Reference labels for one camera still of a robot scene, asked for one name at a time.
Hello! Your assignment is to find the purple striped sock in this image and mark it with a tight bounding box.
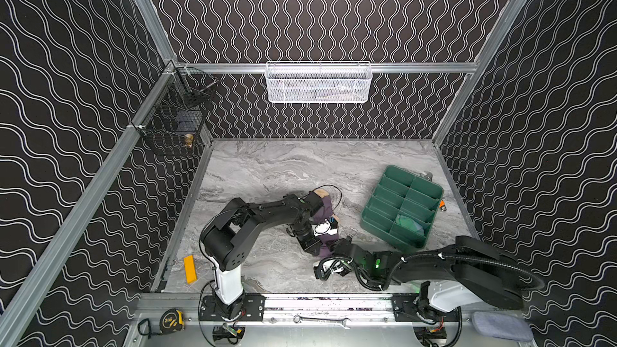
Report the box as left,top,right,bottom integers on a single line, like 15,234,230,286
312,188,339,259

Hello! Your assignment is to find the green divided plastic tray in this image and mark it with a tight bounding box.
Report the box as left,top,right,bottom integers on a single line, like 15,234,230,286
360,165,443,253

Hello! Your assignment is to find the yellow black tape measure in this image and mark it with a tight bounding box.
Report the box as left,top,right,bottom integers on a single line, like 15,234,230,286
138,308,186,338

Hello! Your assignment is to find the blue orange striped sock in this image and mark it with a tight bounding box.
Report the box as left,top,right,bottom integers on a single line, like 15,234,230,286
395,215,425,236

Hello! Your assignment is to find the yellow plastic block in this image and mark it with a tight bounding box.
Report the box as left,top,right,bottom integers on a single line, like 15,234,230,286
183,255,198,285

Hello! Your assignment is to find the brass padlock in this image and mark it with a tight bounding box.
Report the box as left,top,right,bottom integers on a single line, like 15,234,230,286
184,133,194,149

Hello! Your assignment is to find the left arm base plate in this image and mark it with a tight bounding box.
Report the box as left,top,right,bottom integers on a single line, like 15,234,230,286
198,293,266,322

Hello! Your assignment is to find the aluminium front rail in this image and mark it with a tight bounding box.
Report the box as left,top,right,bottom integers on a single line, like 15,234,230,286
137,291,526,326

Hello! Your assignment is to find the grey cloth pad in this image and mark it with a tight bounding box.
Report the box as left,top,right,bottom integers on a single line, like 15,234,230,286
471,312,533,343

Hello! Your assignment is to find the white mesh wall basket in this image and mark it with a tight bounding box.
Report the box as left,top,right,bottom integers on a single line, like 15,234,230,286
264,61,373,104

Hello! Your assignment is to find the black wire wall basket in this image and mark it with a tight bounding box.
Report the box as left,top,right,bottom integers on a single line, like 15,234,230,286
138,66,220,157

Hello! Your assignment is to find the silver combination wrench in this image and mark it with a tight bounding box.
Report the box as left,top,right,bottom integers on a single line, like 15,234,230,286
292,314,350,330

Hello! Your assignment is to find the orange handled adjustable wrench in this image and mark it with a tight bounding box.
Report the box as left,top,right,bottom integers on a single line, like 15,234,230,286
420,171,448,212

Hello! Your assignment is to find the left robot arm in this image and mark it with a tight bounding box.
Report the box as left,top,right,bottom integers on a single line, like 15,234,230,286
199,187,338,305

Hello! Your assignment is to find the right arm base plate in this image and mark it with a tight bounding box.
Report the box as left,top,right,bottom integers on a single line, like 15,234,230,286
390,294,460,325

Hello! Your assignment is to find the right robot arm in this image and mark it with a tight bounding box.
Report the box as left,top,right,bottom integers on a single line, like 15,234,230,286
313,236,546,313

